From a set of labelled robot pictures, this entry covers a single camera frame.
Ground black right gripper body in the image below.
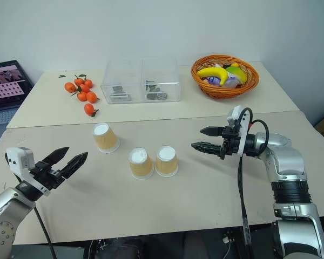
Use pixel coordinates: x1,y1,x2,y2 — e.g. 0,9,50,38
219,125,245,160

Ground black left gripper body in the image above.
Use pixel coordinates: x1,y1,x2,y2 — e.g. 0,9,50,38
29,160,67,191

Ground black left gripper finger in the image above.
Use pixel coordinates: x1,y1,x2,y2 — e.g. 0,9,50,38
61,151,89,179
43,146,70,166

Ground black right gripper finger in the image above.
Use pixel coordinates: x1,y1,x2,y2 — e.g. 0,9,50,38
199,126,228,137
190,141,224,156

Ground tan ribbed paper cup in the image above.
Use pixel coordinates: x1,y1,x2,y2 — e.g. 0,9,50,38
154,145,179,178
92,122,120,154
127,147,154,180

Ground orange wicker basket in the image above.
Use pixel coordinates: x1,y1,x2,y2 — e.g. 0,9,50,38
191,54,260,100

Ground white purple printed packet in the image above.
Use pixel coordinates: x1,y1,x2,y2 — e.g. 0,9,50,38
204,74,242,89

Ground yellow toy banana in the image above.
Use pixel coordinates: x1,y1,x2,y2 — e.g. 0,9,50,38
197,66,230,87

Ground green yellow toy fruit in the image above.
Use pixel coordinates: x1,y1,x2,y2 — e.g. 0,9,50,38
225,63,248,82

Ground grey metal bar part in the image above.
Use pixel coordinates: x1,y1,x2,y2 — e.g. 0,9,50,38
109,93,132,101

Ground open laptop computer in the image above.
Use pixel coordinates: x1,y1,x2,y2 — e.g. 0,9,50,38
0,59,35,143

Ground clear plastic two-compartment box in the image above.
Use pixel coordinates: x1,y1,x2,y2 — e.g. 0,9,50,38
100,56,182,105

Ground dark rounded shape under table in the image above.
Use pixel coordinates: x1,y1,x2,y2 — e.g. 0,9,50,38
107,236,153,259

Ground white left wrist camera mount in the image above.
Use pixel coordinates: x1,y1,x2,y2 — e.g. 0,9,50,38
5,147,51,196

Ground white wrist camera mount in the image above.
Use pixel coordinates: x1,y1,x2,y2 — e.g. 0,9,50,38
5,147,51,196
226,105,253,158

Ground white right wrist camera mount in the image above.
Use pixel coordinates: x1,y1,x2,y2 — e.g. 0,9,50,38
226,105,253,158

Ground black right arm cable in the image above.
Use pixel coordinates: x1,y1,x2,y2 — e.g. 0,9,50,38
237,107,271,259

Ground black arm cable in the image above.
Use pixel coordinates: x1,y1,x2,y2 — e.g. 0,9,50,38
4,152,58,259
237,107,271,259

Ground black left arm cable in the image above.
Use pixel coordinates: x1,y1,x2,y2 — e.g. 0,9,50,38
4,152,58,259

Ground black metal bracket part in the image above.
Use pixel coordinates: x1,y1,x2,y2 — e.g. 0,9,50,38
144,79,158,91

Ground white plug with cable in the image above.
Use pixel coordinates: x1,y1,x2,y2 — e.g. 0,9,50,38
221,235,233,259

